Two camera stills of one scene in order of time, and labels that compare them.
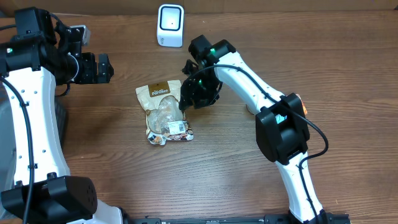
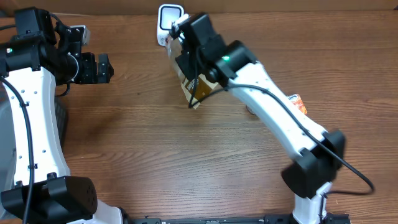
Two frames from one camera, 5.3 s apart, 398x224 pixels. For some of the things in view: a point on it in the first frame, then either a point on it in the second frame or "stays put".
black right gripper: x=191 y=96 -> x=186 y=66
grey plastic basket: x=8 y=139 stays put
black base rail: x=323 y=218 stays put
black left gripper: x=92 y=75 stays put
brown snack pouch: x=165 y=120 -> x=194 y=89
